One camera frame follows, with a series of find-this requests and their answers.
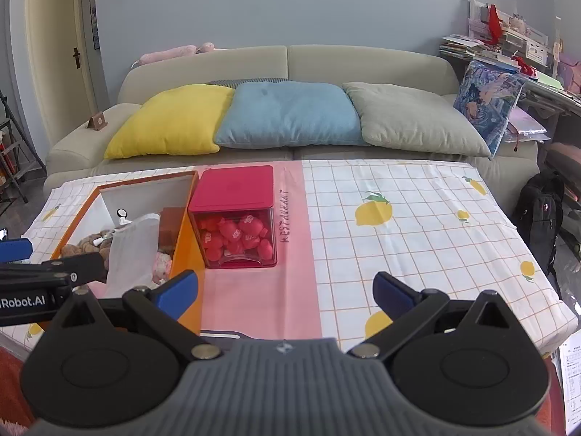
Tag white paper sheet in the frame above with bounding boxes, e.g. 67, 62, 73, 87
556, 334, 581, 436

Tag red ornament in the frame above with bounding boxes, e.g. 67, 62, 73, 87
485, 4, 504, 44

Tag clear plastic bag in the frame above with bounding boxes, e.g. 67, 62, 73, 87
106, 213, 162, 298

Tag door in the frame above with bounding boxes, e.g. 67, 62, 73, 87
25, 0, 98, 146

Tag desk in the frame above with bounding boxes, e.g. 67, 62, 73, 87
522, 73, 581, 116

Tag pink folder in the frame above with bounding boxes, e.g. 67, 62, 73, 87
506, 118, 550, 144

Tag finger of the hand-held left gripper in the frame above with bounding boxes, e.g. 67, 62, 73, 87
0, 238, 33, 264
40, 251, 110, 288

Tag brown teddy bear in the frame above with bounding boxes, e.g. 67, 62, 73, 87
61, 229, 114, 273

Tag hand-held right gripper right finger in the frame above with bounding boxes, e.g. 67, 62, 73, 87
346, 271, 524, 359

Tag yellow pillow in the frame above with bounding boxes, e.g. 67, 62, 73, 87
103, 84, 235, 161

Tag black backpack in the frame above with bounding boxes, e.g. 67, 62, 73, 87
513, 170, 566, 282

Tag pink fluffy mat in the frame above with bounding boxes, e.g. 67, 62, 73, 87
0, 420, 32, 436

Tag grey pillow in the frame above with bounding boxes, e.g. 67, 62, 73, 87
342, 82, 492, 157

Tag beige sofa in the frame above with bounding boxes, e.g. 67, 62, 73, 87
45, 44, 541, 187

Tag houndstooth cloth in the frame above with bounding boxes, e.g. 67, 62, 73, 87
204, 76, 293, 87

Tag white desk shelf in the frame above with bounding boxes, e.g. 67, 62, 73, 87
467, 0, 552, 62

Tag pile of books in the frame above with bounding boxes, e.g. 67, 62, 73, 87
438, 34, 488, 57

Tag blue printed pillow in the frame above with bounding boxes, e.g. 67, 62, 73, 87
453, 60, 527, 160

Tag pink cloth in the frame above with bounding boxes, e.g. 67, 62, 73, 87
86, 282, 121, 299

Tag metal folding rack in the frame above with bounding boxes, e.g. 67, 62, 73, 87
0, 91, 46, 214

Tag orange box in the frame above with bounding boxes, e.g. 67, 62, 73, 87
38, 170, 207, 334

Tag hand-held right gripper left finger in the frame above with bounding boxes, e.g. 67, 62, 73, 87
56, 269, 224, 360

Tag red lidded clear container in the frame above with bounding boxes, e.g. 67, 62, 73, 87
187, 165, 279, 270

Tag pink white crochet flowers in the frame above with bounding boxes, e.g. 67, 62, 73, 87
152, 252, 173, 284

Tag purple bag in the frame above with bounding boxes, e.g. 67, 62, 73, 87
556, 52, 581, 94

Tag long pink plush toy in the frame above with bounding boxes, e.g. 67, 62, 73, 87
138, 42, 215, 65

